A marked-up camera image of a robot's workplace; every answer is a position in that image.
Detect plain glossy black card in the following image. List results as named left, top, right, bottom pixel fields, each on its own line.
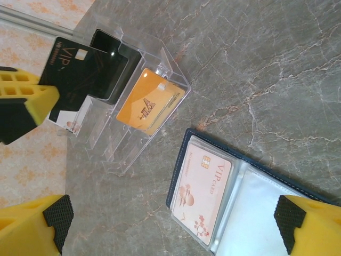
left=89, top=28, right=142, bottom=105

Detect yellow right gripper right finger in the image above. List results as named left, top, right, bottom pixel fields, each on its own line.
left=274, top=194, right=341, bottom=256

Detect black VIP card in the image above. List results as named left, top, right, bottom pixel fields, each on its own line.
left=39, top=36, right=114, bottom=121

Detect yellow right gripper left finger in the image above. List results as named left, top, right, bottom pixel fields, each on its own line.
left=0, top=194, right=74, bottom=256

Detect navy blue card holder wallet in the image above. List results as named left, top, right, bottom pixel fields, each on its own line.
left=165, top=127, right=341, bottom=256

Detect gold VIP card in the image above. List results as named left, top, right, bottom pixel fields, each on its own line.
left=116, top=68, right=186, bottom=135

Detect plain silver card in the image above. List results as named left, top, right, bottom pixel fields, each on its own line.
left=169, top=140, right=236, bottom=245

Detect clear acrylic card stand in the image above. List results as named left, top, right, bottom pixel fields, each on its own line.
left=57, top=28, right=192, bottom=175

